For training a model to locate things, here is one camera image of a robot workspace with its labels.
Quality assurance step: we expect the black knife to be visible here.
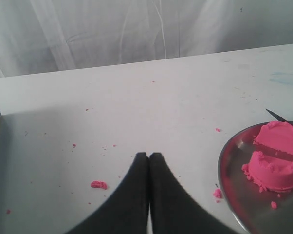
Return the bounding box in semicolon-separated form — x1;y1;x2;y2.
266;109;287;122

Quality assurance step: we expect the pink play dough lump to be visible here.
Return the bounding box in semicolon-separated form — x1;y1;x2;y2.
241;151;293;193

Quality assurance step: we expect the cut pink dough piece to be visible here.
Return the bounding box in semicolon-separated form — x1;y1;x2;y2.
254;121;293;155

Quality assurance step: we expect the round steel plate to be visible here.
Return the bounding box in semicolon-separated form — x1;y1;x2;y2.
218;123;293;234

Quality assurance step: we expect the pink crumb near plate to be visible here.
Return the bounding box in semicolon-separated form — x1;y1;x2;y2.
213;188;222;199

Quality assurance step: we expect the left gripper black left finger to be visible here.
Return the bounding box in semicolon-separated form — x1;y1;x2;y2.
68;152;149;234

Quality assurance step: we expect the white backdrop sheet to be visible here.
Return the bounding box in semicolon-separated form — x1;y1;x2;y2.
0;0;293;78

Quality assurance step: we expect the pink crumb on table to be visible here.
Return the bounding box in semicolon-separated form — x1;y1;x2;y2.
91;180;108;190

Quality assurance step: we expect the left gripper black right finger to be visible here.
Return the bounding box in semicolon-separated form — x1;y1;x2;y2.
149;153;236;234

